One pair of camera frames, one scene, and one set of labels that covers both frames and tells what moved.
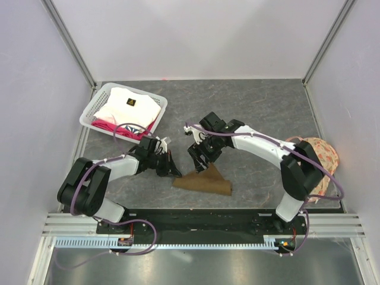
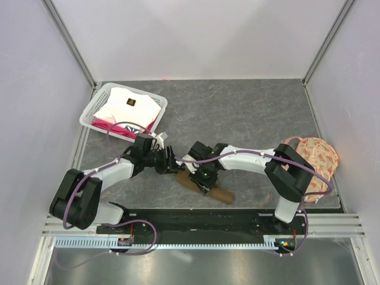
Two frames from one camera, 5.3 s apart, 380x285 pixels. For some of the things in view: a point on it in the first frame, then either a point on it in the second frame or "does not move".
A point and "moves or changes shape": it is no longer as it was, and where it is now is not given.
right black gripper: (196, 150) → (205, 185)
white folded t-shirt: (126, 107) does not move
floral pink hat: (328, 159) does not move
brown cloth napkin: (209, 180) moves or changes shape
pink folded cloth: (122, 130) does not move
